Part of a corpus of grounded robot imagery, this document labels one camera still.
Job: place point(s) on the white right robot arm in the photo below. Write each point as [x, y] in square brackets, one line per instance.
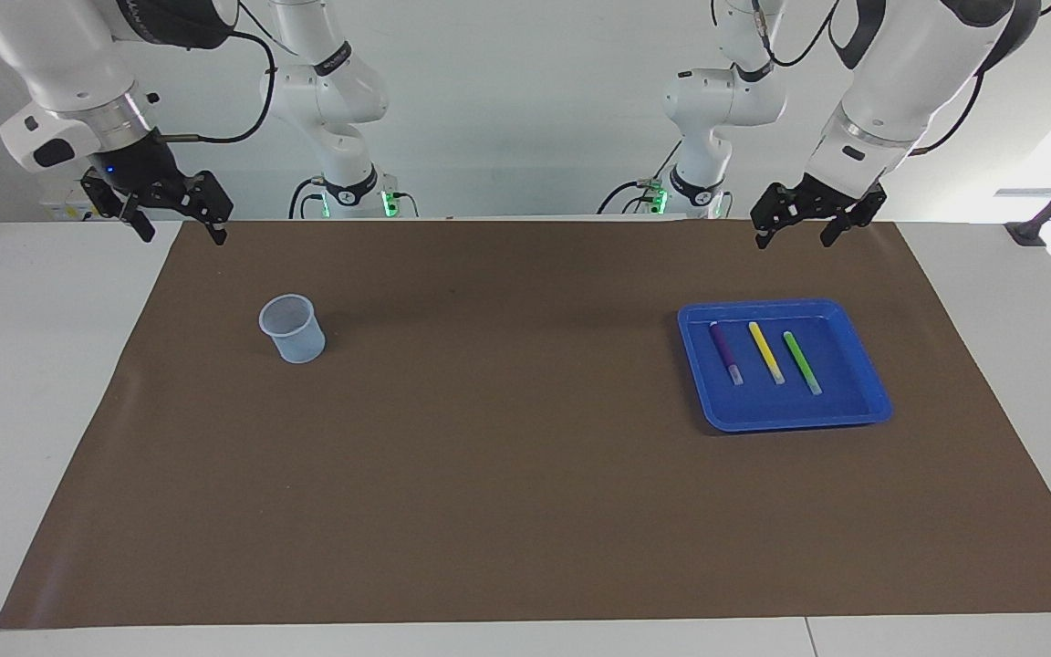
[60, 55]

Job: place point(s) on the white wall socket box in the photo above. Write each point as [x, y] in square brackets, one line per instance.
[60, 210]

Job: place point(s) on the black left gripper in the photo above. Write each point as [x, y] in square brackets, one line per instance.
[831, 193]

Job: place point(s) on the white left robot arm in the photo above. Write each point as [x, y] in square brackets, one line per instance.
[900, 73]

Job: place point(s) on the yellow marker pen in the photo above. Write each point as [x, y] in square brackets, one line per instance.
[765, 352]

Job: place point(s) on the blue plastic tray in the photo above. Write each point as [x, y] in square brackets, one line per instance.
[845, 401]

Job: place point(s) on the green marker pen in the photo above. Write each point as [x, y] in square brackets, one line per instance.
[802, 362]

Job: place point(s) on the purple marker pen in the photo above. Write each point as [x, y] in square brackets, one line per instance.
[724, 351]

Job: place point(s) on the brown table mat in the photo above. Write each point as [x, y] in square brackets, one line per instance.
[507, 474]

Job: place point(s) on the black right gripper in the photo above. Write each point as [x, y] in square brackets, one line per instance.
[138, 164]

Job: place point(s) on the translucent plastic cup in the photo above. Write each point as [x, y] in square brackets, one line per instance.
[296, 339]

